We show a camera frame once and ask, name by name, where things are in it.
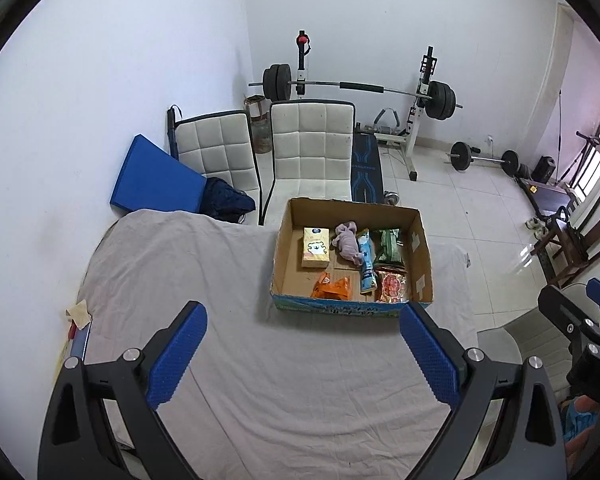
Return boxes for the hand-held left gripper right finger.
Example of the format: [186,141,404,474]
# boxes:
[399,302,571,480]

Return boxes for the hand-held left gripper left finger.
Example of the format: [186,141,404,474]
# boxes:
[40,300,209,480]

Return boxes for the red snack packet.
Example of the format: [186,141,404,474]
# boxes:
[376,267,411,304]

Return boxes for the cardboard box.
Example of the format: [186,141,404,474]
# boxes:
[270,197,435,318]

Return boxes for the long blue snack packet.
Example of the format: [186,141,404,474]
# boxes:
[356,228,379,296]

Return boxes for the green snack packet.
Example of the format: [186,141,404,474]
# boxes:
[372,227,406,268]

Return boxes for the orange snack packet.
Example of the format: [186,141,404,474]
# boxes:
[311,271,352,302]

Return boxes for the small pink plush toy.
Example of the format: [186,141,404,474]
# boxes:
[331,220,363,267]

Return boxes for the yellow tissue pack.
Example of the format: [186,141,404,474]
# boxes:
[301,226,331,269]

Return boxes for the dark wooden chair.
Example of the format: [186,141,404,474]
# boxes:
[532,191,600,288]

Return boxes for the grey cloth cover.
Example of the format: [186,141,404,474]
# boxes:
[77,208,481,480]

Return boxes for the beige paper scrap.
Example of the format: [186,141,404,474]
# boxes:
[64,299,92,332]

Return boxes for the black exercise machine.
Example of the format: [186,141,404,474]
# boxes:
[515,175,581,218]

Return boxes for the black speaker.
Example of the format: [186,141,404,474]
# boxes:
[532,156,556,184]

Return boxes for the black tripod stand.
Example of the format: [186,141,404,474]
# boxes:
[555,90,600,187]

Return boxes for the dark blue cloth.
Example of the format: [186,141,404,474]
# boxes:
[200,176,257,223]

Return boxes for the blue foam mat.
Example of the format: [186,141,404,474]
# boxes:
[109,134,208,216]

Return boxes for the short barbell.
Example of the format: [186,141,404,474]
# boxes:
[447,141,521,177]

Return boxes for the black weight bench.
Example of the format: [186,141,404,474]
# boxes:
[350,122,383,205]

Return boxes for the white quilted chair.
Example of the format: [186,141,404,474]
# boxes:
[259,100,357,226]
[174,111,262,211]

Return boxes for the white barbell rack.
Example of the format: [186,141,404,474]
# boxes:
[294,30,438,182]

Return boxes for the long barbell with black plates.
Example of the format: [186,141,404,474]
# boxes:
[248,63,464,122]

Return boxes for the black pole with strap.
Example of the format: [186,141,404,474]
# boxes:
[166,105,182,161]

